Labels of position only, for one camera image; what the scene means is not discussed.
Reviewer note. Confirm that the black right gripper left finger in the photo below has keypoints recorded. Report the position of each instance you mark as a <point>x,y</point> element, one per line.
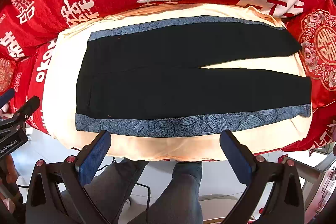
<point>44,200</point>

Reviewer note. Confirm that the black pants with blue trim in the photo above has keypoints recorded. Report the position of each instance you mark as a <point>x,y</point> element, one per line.
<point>191,76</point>

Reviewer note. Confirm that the person's leg in grey trousers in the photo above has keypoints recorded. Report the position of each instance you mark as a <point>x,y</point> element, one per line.
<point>110,190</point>

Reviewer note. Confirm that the metal chair frame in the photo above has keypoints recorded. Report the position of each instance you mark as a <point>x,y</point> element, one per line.
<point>318,189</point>

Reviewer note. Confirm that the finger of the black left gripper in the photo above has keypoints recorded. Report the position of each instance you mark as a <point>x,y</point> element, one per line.
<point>28,109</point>
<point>6,97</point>

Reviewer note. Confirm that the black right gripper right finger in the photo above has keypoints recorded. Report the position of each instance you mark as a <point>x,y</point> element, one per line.
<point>285,201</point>

